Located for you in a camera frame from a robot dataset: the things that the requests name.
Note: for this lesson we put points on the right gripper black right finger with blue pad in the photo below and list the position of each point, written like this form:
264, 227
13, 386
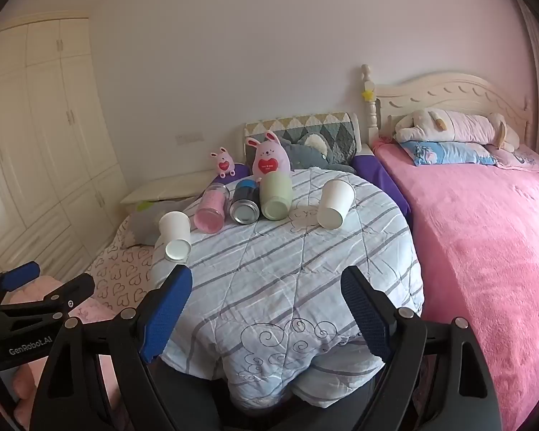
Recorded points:
435, 375

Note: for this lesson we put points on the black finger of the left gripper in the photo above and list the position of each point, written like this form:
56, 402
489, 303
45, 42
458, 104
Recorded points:
58, 298

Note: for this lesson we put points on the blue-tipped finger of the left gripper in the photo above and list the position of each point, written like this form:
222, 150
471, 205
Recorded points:
14, 279

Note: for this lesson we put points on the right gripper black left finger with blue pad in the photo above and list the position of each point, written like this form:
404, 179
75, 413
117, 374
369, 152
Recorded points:
135, 338

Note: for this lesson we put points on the light green cup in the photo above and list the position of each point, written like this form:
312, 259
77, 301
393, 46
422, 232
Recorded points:
276, 194

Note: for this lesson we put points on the white paper cup left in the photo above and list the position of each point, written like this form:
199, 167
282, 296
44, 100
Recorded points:
174, 229

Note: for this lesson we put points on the white paper cup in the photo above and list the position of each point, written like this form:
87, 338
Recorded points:
336, 199
174, 229

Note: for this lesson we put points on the white paper cup right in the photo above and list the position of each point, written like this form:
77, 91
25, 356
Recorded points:
336, 199

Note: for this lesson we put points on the pink cloth on floor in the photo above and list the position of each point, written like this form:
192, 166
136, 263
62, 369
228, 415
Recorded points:
71, 393

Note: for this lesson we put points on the heart pattern sheet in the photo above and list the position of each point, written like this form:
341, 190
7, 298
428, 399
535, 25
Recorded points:
121, 271

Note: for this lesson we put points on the cream wardrobe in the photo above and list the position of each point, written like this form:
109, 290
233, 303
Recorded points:
61, 185

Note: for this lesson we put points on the grey daisy pillow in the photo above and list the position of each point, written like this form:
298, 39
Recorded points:
142, 227

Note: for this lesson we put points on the pink fleece blanket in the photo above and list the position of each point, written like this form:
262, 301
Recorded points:
476, 232

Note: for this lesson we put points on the pink glass jar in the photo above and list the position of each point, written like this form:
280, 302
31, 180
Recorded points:
210, 216

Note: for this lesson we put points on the cream bedside table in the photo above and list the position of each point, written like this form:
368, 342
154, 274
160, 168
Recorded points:
170, 188

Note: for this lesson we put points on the white striped quilt cover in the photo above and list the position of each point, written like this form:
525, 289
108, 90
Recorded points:
266, 313

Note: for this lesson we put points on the black blue metal tumbler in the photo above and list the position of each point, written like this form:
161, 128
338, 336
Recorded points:
245, 203

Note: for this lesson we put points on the small pink bunny toy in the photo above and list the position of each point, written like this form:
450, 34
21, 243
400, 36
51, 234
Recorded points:
225, 165

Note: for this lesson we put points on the purple sheet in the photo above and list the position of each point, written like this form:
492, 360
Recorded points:
371, 169

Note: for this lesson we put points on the blue cartoon pillow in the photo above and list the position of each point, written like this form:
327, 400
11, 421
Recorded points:
428, 153

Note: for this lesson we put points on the large pink bunny toy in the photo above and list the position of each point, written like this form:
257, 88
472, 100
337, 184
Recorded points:
270, 156

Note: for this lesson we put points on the white pink plush dog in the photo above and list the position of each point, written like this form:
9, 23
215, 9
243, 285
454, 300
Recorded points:
437, 125

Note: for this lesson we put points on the grey plush toy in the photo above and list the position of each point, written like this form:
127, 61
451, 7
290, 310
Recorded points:
303, 156

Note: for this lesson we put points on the green diamond quilted cushion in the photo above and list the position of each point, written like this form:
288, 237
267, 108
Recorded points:
339, 130

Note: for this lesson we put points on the cream wooden headboard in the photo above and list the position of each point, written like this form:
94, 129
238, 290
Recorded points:
470, 94

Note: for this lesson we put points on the wall socket plate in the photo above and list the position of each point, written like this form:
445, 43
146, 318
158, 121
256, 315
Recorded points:
189, 138

